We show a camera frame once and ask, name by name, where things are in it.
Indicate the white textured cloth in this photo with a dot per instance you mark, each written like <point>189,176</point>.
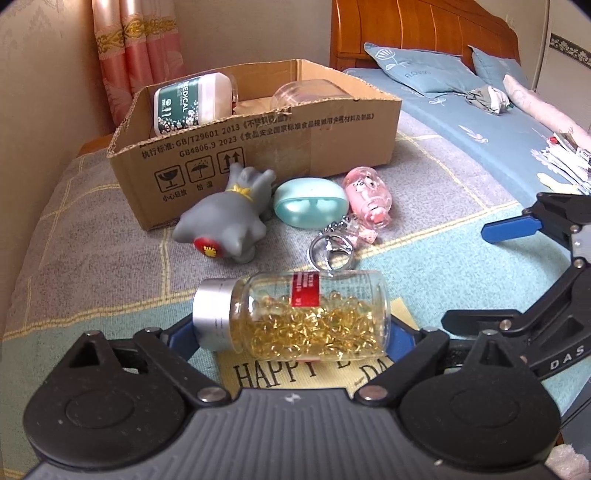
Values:
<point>572,464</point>

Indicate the teal oval case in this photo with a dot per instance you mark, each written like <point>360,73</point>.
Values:
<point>309,203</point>

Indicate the long pink cushion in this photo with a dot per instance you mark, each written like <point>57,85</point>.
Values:
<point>545,108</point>

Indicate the cardboard box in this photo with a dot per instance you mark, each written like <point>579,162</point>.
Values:
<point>300,143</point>

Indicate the crumpled grey cloth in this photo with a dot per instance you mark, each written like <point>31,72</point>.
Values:
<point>487,99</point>

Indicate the pile of paper packets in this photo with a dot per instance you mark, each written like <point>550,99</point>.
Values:
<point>570,159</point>

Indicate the pink patterned curtain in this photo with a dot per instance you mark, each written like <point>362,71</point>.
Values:
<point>138,60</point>

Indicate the clear plastic jar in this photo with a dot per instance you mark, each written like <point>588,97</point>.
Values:
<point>309,94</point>

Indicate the capsule bottle with silver cap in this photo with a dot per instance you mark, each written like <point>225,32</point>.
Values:
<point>300,318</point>

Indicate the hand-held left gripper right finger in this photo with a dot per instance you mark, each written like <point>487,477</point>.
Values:
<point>401,341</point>

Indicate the plaid grey green blanket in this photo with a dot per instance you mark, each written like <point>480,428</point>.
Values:
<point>92,258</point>

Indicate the beige lettered card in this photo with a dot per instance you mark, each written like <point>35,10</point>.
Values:
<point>295,376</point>

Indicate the white bottle with green label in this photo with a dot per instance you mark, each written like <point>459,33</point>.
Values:
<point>184,104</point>

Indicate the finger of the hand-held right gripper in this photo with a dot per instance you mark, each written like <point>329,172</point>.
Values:
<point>508,228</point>
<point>489,321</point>

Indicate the blue patterned bedsheet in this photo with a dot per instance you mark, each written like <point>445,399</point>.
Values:
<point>461,134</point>

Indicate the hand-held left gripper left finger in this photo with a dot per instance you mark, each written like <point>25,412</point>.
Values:
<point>182,339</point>

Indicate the grey rubber animal toy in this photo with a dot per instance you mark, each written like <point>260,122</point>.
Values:
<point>221,217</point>

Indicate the blue patterned pillow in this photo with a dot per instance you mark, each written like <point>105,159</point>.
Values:
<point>496,64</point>
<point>415,69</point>

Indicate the wooden headboard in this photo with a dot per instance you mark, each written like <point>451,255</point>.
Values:
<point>415,27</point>

